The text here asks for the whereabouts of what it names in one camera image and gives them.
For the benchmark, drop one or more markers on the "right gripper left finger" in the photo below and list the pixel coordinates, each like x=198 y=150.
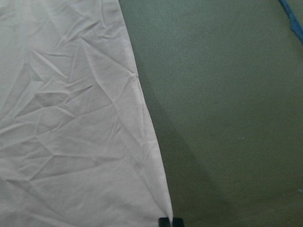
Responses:
x=163 y=222

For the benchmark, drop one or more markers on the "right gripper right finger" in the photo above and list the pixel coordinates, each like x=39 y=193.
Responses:
x=177 y=222

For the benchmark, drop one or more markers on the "pink Snoopy t-shirt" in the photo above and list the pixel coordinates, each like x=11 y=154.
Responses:
x=77 y=144

